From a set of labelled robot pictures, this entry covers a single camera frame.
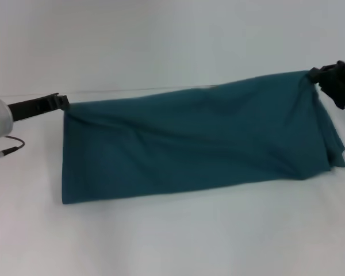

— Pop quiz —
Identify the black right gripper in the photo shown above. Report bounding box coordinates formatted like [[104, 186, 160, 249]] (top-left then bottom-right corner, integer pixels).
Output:
[[308, 60, 345, 110]]

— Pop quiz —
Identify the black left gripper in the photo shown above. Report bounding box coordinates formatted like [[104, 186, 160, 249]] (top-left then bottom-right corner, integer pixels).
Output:
[[7, 92, 70, 121]]

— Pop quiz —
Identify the teal FREE print t-shirt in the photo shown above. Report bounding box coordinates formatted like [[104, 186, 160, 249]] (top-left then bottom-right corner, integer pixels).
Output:
[[60, 70, 345, 206]]

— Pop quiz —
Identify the left gripper cable with plug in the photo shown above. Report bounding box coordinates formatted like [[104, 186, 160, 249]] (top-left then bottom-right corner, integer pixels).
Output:
[[0, 135, 26, 158]]

